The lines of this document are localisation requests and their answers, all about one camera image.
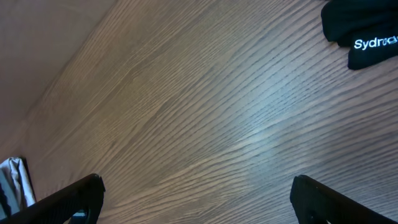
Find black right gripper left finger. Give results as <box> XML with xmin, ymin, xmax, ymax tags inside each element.
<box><xmin>1</xmin><ymin>174</ymin><xmax>106</xmax><ymax>224</ymax></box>

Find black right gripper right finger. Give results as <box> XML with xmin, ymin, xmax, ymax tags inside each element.
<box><xmin>290</xmin><ymin>175</ymin><xmax>397</xmax><ymax>224</ymax></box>

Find folded beige garment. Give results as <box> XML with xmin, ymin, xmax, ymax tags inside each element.
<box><xmin>1</xmin><ymin>157</ymin><xmax>36</xmax><ymax>210</ymax></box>

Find folded grey trousers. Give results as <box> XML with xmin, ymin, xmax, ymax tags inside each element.
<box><xmin>1</xmin><ymin>178</ymin><xmax>12</xmax><ymax>220</ymax></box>

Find black t-shirt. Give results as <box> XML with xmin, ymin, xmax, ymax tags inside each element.
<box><xmin>321</xmin><ymin>0</ymin><xmax>397</xmax><ymax>70</ymax></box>

